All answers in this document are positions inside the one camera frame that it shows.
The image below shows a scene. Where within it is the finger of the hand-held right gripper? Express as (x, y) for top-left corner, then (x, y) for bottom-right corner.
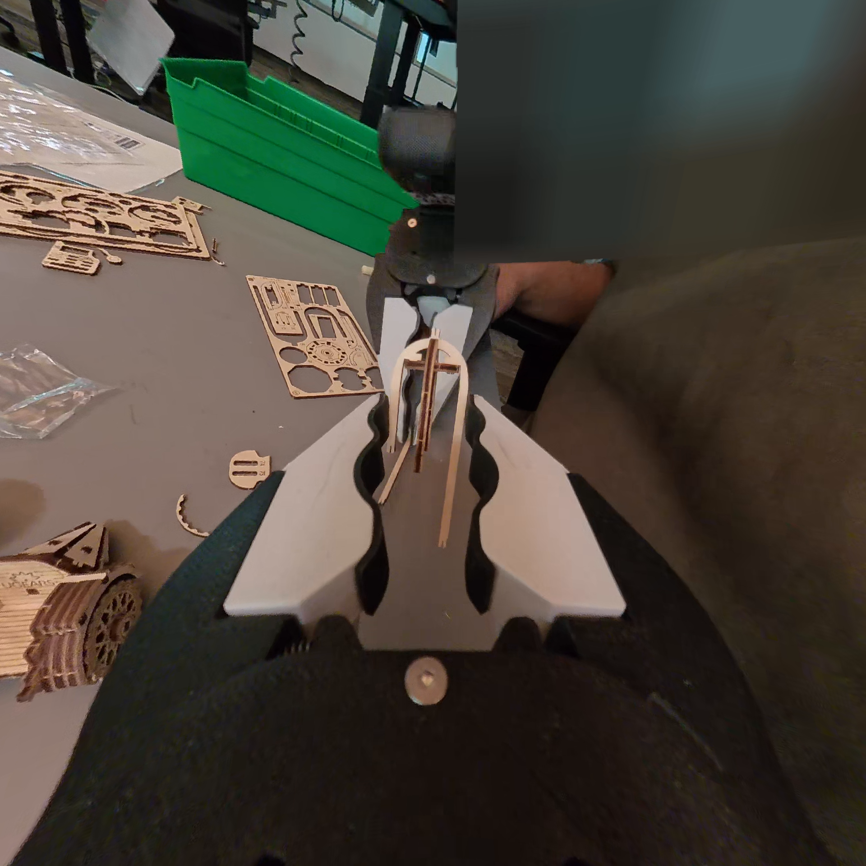
(432, 266), (503, 435)
(367, 260), (434, 444)

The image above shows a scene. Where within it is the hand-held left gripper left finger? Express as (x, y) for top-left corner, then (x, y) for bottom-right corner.
(222, 394), (391, 625)

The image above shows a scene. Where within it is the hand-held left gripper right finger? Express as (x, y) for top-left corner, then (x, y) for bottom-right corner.
(464, 394), (627, 627)

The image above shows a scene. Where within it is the small wooden wheel part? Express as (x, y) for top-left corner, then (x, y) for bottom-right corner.
(404, 330), (460, 474)

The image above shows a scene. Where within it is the thin bent wooden strip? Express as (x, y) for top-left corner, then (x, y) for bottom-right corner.
(387, 336), (472, 550)

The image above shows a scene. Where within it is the person's right forearm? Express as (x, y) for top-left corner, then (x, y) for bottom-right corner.
(497, 260), (617, 330)

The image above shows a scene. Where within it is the grey desk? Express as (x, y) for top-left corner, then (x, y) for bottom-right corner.
(0, 46), (505, 866)

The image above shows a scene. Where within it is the small round wooden piece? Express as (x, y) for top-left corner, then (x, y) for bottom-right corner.
(229, 450), (272, 492)

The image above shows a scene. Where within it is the wooden sheet with round cutouts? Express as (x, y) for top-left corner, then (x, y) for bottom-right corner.
(245, 274), (384, 400)

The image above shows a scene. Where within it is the thin wooden stick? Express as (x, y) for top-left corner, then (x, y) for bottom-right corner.
(378, 438), (411, 506)

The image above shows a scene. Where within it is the curved toothed wooden piece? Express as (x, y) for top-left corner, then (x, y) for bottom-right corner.
(176, 494), (211, 539)

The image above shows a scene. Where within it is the person's brown shirt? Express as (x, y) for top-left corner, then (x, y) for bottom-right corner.
(528, 237), (866, 866)

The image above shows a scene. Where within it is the green plastic bin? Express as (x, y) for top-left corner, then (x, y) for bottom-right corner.
(160, 57), (420, 257)

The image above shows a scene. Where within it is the wooden model with wheel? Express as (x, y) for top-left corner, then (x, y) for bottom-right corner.
(0, 521), (144, 702)

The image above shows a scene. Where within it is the large wooden parts sheet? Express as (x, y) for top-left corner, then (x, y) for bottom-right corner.
(0, 169), (212, 262)

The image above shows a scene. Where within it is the clear plastic bag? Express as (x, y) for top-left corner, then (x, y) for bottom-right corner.
(0, 345), (120, 442)

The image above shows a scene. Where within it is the small slotted wooden part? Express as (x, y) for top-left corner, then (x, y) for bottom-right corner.
(42, 241), (101, 276)

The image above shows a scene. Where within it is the pale grey panel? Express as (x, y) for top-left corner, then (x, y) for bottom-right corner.
(87, 0), (177, 96)

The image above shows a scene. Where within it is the glossy plastic sleeve with paper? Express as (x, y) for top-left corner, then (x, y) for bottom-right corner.
(0, 68), (185, 195)

